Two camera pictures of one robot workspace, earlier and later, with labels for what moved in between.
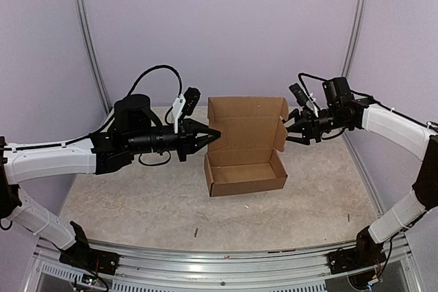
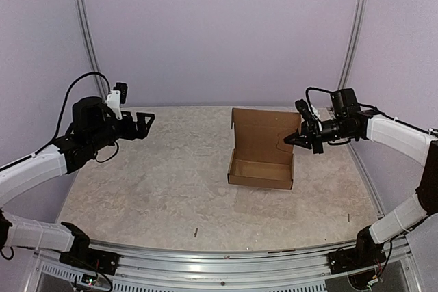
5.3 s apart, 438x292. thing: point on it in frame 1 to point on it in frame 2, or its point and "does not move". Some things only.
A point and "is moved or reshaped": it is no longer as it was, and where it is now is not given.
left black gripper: x=187 y=130 to x=141 y=132
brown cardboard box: x=243 y=132 is moved or reshaped
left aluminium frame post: x=85 y=34 does not move
